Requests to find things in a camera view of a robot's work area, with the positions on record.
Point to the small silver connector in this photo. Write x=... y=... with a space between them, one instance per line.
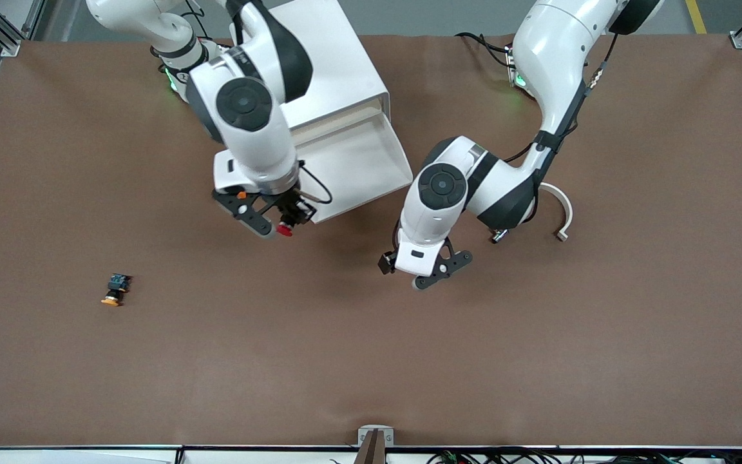
x=498 y=237

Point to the white plastic bin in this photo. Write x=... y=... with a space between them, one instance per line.
x=339 y=58

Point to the white table edge rail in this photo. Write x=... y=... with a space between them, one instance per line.
x=55 y=456

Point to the red-capped push button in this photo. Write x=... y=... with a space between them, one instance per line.
x=285 y=230

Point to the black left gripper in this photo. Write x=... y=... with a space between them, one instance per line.
x=385 y=263

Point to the white curved plastic bracket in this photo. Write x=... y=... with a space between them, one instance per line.
x=567 y=212

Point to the brown tapered post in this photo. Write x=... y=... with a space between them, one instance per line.
x=371 y=451

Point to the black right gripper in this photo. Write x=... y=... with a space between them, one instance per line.
x=294 y=207

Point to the yellow floor tape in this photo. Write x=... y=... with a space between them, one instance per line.
x=696 y=16

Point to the brown table cover sheet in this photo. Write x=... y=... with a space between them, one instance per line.
x=371 y=354

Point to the grey metal bracket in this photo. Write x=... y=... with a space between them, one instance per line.
x=364 y=433

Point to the orange-capped push button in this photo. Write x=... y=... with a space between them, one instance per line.
x=115 y=287

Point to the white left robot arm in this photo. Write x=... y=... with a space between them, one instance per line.
x=558 y=58

